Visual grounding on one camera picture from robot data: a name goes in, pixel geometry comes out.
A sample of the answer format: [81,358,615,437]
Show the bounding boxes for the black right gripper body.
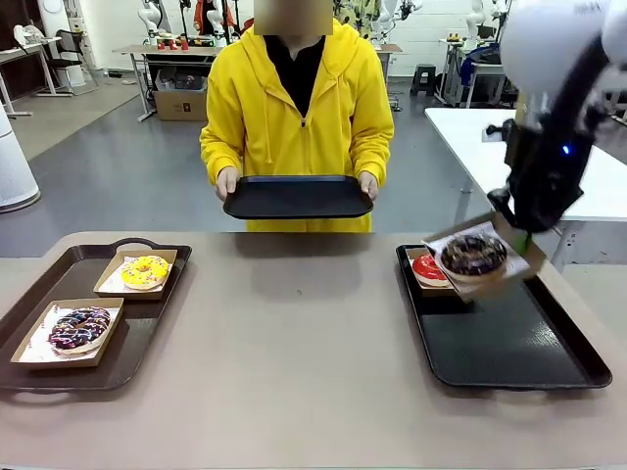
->
[506,117,592,234]

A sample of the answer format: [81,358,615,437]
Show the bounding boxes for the kraft paper tray box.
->
[405,247,459,299]
[9,297,126,368]
[92,248,178,301]
[421,210,549,304]

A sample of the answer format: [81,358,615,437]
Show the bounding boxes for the white red-printed paper liner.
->
[22,304,121,362]
[428,222,528,283]
[115,253,177,294]

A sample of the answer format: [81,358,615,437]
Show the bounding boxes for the dark chocolate glazed donut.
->
[440,233,508,285]

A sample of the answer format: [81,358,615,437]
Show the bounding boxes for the red glazed donut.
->
[411,254,450,288]

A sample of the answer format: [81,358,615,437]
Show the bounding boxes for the black serving tray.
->
[222,174,375,220]

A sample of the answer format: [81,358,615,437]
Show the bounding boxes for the yellow glazed sprinkle donut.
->
[120,255,171,291]

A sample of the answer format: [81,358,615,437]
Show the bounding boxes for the chocolate donut colourful sprinkles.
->
[47,306,113,356]

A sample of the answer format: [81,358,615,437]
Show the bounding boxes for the person's right forearm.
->
[199,126,245,185]

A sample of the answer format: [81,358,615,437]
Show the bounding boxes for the person's left forearm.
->
[351,129,396,187]

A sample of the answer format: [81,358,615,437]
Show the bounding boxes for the person's left hand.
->
[359,170,381,202]

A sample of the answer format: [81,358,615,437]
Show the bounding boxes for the person's right hand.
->
[215,167,242,203]

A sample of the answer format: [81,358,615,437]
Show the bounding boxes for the large white table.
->
[424,107,627,221]

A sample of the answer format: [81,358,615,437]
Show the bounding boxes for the grey plastic stool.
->
[410,63,439,97]

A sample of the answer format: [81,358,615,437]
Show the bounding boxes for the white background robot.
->
[193,0,234,38]
[136,0,170,36]
[465,0,492,40]

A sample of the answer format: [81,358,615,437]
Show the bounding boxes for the person in yellow hoodie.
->
[199,0,396,234]

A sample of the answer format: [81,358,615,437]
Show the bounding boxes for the brown cardboard box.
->
[154,87,210,122]

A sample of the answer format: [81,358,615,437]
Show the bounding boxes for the wooden top work table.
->
[113,44,219,123]

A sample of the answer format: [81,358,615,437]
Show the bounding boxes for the black office chair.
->
[48,28,94,97]

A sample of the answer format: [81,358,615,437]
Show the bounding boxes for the grey side table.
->
[0,37,64,118]

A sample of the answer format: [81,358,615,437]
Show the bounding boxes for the white bag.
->
[13,23,46,46]

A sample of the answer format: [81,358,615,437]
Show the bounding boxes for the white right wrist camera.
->
[482,121,515,144]

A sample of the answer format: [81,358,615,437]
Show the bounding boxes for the black handled tray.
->
[395,243,613,391]

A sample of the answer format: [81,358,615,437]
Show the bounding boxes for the black cable sleeve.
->
[551,28,619,148]

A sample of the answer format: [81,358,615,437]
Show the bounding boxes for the dark brown handled tray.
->
[0,238,193,393]

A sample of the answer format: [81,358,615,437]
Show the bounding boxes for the white cylindrical pedestal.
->
[0,100,41,212]

